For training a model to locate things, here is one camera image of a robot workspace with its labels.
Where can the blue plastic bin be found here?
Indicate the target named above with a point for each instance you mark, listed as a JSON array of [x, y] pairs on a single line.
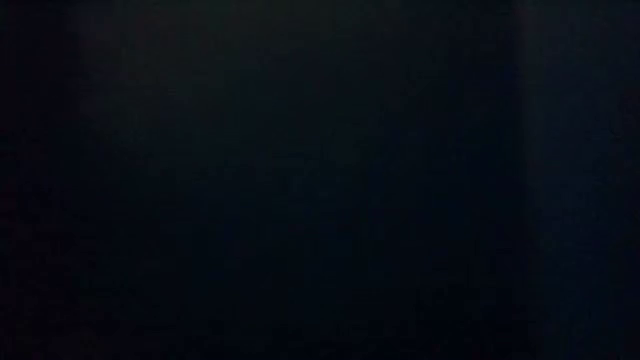
[[320, 180]]

